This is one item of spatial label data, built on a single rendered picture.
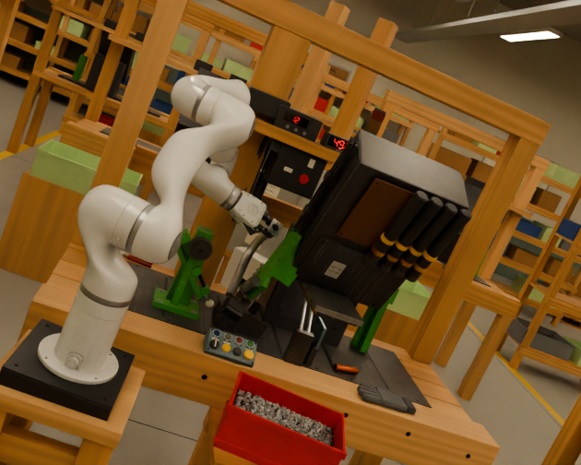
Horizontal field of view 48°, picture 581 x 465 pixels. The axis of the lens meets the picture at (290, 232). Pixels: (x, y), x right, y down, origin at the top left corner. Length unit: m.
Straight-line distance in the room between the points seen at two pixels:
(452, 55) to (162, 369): 11.19
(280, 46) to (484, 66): 10.69
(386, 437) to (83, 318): 1.04
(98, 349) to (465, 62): 11.59
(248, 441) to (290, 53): 1.30
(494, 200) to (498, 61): 10.42
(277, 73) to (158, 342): 1.02
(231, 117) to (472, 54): 11.31
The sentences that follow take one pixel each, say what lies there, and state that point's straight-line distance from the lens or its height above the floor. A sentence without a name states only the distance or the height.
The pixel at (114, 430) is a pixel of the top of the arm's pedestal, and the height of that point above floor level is 0.85.
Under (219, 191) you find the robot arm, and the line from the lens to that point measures 2.05.
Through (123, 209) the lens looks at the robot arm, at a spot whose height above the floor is 1.30.
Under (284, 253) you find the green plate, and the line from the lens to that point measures 2.05.
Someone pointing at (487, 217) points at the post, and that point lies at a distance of 2.63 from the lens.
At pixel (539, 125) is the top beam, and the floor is 1.92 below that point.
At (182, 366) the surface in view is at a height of 0.84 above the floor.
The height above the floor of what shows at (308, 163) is 1.47.
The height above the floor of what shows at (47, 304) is 0.90.
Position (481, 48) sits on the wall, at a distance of 12.86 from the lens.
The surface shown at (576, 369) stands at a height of 0.24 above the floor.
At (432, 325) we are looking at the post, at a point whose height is 1.04.
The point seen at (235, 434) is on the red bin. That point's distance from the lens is 1.68.
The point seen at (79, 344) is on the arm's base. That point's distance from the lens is 1.56.
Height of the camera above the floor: 1.66
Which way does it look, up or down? 11 degrees down
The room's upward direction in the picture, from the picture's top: 23 degrees clockwise
